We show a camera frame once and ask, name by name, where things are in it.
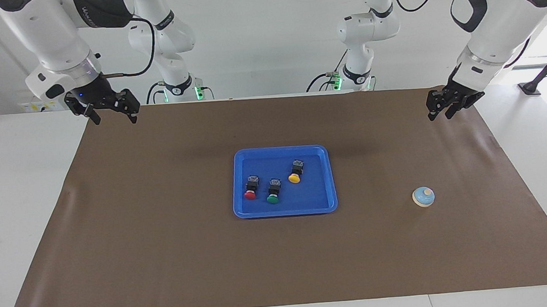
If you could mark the green push button switch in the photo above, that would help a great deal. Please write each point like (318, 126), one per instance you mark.
(273, 194)

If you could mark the yellow push button switch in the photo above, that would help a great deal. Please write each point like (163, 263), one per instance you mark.
(295, 173)

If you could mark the brown table mat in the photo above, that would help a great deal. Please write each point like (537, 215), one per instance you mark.
(190, 263)

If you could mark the red push button switch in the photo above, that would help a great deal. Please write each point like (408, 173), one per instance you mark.
(251, 189)

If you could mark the black tripod stand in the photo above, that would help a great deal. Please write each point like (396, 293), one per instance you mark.
(541, 73)

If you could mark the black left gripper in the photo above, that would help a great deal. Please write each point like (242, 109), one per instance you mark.
(464, 89)

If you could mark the light blue call bell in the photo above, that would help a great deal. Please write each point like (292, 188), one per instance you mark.
(423, 198)

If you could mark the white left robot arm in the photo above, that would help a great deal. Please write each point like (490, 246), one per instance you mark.
(493, 21)

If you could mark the blue plastic tray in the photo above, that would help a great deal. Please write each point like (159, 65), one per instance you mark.
(314, 193)

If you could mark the white wall socket box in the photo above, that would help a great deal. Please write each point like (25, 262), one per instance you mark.
(33, 106)

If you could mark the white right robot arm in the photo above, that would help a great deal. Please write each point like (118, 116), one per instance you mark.
(52, 34)

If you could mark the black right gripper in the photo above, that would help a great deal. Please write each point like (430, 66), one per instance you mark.
(96, 95)

